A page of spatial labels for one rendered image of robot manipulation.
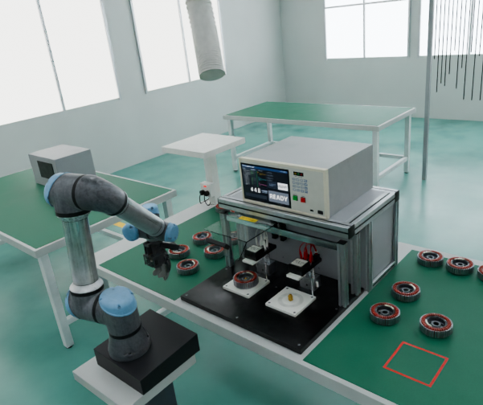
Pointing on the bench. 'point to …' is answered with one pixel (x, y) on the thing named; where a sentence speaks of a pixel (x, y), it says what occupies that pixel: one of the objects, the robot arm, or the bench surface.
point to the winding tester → (316, 173)
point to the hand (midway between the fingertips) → (165, 276)
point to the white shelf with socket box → (211, 145)
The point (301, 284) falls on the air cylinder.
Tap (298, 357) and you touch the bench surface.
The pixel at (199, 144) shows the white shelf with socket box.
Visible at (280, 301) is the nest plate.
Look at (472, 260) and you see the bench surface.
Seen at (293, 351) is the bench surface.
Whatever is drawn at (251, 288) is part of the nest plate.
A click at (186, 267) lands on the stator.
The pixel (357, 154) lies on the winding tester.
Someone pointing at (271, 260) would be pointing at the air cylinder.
